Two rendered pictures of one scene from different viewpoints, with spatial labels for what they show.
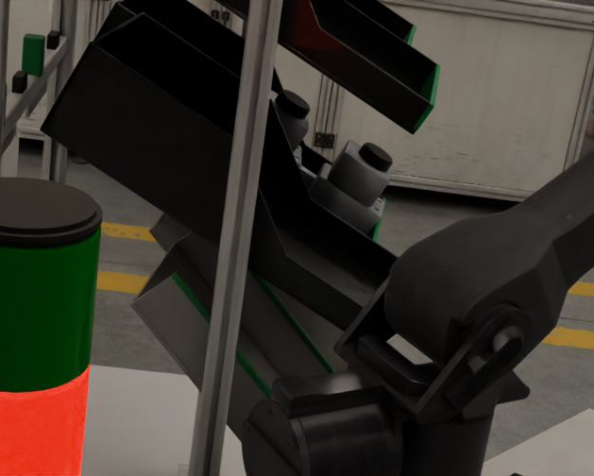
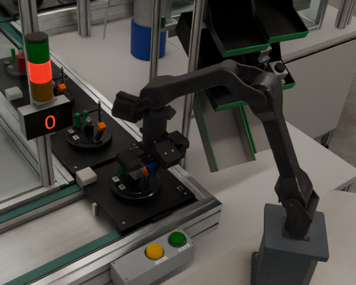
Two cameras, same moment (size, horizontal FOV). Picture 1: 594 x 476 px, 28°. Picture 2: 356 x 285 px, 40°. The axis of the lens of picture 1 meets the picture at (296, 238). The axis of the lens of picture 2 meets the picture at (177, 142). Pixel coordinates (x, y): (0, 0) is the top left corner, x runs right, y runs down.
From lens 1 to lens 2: 96 cm
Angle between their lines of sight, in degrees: 49
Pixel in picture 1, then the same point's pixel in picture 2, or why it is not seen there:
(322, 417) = (121, 100)
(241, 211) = (191, 63)
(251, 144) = (193, 47)
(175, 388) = not seen: hidden behind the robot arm
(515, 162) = not seen: outside the picture
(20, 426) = (30, 67)
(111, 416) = not seen: hidden behind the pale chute
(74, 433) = (39, 72)
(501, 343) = (144, 99)
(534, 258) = (158, 85)
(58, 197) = (41, 37)
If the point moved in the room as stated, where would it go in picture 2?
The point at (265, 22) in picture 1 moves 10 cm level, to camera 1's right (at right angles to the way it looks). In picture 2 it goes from (196, 18) to (220, 34)
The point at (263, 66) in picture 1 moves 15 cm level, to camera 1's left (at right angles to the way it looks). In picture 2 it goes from (193, 29) to (163, 7)
